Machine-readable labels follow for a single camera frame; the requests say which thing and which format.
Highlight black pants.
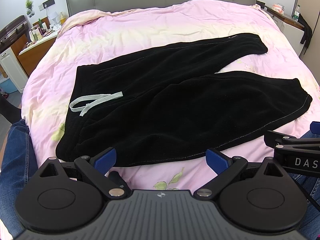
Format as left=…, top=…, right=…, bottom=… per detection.
left=56, top=33, right=312, bottom=167

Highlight pink floral duvet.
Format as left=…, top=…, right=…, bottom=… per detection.
left=21, top=0, right=320, bottom=192

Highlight small potted plant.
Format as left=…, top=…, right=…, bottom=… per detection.
left=25, top=0, right=35, bottom=18

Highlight right wooden nightstand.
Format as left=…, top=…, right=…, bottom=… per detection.
left=257, top=1, right=306, bottom=57

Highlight blue jeans leg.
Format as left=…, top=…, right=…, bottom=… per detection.
left=1, top=119, right=38, bottom=238

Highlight wooden dresser with cosmetics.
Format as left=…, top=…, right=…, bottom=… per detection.
left=17, top=27, right=61, bottom=76

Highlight white cabinet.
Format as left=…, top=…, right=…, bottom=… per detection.
left=1, top=48, right=28, bottom=93

